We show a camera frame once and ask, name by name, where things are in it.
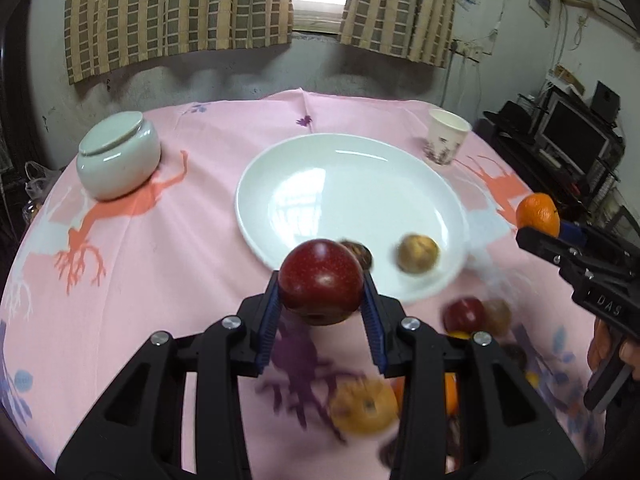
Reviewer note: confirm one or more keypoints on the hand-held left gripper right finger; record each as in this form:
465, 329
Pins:
374, 330

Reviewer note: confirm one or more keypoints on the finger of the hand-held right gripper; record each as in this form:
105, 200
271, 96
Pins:
550, 247
572, 231

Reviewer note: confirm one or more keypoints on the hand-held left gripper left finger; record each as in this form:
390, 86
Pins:
265, 330

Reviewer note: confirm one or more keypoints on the orange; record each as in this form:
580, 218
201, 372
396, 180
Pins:
451, 392
537, 212

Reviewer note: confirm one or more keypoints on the dark red apple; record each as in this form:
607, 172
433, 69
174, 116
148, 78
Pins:
320, 280
462, 314

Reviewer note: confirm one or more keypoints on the white plate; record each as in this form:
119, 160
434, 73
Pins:
350, 195

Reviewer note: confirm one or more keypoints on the person's right hand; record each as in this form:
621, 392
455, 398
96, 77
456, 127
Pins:
597, 345

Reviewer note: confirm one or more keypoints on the large tan round fruit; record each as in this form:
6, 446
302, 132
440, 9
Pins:
362, 405

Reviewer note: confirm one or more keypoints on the dark brown round fruit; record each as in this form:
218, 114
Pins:
359, 254

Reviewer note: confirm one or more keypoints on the black monitor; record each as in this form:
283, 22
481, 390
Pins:
572, 135

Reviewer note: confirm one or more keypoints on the black media shelf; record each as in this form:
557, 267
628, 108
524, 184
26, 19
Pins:
515, 135

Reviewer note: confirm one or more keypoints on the pink printed tablecloth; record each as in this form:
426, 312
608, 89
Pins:
175, 260

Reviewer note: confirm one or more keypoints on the printed paper cup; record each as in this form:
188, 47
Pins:
445, 135

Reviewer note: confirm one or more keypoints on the white ceramic lidded jar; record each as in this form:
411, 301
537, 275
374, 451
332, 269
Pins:
120, 160

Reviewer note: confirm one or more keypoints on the clear plastic bag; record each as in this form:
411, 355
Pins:
40, 190

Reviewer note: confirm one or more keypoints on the checked brown curtain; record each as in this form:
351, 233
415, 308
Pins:
400, 10
175, 10

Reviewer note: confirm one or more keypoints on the wall power socket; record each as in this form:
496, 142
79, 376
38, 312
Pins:
465, 49

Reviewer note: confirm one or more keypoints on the framed wall picture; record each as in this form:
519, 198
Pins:
541, 0

